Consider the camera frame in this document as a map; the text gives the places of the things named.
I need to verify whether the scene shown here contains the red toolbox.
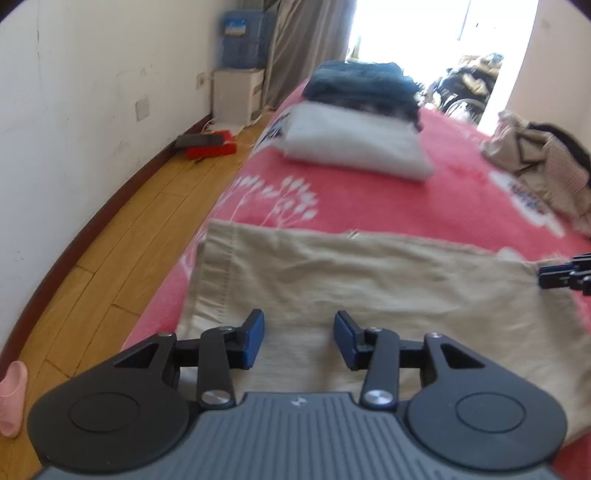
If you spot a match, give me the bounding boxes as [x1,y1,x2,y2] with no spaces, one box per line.
[174,130,238,161]

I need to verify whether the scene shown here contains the dark blue folded clothes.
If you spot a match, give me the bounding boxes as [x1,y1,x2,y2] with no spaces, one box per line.
[302,60,426,132]

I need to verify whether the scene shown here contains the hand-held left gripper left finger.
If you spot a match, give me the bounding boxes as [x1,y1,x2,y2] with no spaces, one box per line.
[102,309,266,411]

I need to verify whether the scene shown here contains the wheelchair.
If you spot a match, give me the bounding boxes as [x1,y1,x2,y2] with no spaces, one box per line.
[427,53,504,125]

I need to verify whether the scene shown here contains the pink slipper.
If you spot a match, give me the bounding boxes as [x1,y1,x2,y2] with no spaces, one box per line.
[0,361,29,438]

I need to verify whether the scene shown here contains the grey curtain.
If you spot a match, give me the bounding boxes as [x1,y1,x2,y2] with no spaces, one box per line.
[263,0,358,112]

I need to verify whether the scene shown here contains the white water dispenser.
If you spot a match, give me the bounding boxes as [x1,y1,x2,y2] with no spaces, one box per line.
[211,67,266,127]

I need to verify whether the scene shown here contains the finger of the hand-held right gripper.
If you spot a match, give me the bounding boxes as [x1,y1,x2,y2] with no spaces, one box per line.
[539,252,591,277]
[538,274,591,296]

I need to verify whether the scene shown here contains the white cable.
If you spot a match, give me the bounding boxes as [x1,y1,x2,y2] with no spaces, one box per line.
[201,104,273,148]

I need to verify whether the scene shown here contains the cream printed shirt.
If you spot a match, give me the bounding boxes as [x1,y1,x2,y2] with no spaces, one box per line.
[256,102,435,183]

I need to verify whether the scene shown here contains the red floral blanket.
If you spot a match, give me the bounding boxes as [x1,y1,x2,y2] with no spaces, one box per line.
[122,76,591,480]

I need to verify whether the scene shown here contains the blue water jug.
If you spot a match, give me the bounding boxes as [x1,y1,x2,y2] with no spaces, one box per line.
[219,10,278,70]

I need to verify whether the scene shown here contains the beige pants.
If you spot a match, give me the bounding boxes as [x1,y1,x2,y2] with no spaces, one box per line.
[178,220,591,444]

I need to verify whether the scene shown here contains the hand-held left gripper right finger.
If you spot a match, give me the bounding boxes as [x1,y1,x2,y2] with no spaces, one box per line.
[334,310,502,410]

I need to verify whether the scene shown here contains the pile of beige clothes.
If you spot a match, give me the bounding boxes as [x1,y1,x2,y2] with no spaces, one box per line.
[480,111,591,236]

